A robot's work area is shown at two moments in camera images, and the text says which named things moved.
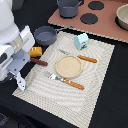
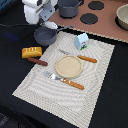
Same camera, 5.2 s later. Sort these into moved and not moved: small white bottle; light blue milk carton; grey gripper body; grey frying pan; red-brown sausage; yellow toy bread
Moved: small white bottle; grey gripper body
Not moved: red-brown sausage; grey frying pan; light blue milk carton; yellow toy bread
